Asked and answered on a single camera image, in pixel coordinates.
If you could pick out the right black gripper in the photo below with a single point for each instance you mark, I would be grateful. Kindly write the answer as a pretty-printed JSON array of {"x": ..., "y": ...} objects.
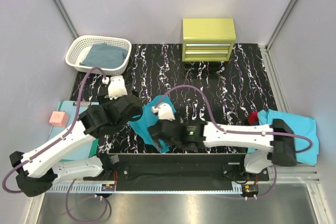
[{"x": 178, "y": 120}]

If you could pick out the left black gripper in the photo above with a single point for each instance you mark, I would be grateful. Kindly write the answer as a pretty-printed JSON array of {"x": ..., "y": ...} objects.
[{"x": 133, "y": 106}]

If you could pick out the teal t shirt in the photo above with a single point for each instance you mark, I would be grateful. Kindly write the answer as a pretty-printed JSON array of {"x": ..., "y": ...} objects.
[{"x": 147, "y": 119}]

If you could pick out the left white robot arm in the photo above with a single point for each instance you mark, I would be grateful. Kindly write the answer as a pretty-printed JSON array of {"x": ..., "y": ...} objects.
[{"x": 42, "y": 168}]

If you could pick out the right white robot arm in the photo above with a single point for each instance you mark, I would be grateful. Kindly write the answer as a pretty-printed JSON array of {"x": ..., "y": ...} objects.
[{"x": 273, "y": 144}]

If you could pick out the green cutting mat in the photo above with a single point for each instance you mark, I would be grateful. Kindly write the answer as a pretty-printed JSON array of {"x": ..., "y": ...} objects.
[{"x": 83, "y": 152}]

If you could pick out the light blue clipboard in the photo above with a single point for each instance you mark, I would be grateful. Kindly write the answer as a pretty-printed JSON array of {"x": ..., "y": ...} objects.
[{"x": 70, "y": 108}]

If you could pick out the pink cube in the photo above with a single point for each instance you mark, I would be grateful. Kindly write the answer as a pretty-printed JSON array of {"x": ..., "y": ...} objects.
[{"x": 59, "y": 119}]

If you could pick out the folded grey-blue t shirt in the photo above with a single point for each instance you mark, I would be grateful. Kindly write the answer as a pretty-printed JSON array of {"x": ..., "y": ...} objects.
[{"x": 105, "y": 56}]

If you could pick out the white plastic laundry basket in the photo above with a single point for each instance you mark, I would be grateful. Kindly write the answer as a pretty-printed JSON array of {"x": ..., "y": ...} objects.
[{"x": 81, "y": 46}]

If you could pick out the red t shirt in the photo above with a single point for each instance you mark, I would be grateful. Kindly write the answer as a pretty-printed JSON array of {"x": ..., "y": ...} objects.
[{"x": 253, "y": 118}]

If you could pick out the yellow-green drawer cabinet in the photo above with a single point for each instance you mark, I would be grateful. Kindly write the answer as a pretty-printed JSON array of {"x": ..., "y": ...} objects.
[{"x": 207, "y": 39}]

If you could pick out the light blue t shirt pile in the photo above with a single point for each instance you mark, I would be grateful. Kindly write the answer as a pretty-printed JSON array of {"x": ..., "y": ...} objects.
[{"x": 300, "y": 125}]

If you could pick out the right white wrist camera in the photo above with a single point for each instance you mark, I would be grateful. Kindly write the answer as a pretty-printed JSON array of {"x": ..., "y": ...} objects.
[{"x": 163, "y": 111}]

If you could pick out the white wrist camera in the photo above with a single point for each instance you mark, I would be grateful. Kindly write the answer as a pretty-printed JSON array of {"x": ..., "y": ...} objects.
[
  {"x": 116, "y": 87},
  {"x": 163, "y": 111}
]

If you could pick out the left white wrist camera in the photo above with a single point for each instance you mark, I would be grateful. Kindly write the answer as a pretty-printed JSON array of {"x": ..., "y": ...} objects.
[{"x": 116, "y": 87}]

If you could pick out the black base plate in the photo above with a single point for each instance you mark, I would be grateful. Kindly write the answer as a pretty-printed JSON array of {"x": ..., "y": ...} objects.
[{"x": 172, "y": 173}]

